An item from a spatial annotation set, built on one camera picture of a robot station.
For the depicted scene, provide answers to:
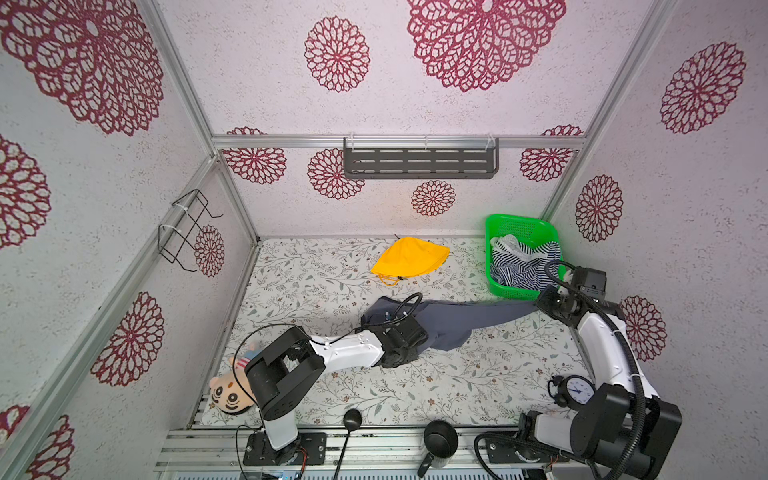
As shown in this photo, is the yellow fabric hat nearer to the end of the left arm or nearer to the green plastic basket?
the green plastic basket

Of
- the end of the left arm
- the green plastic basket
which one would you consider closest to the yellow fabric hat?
the green plastic basket

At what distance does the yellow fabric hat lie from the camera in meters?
1.12
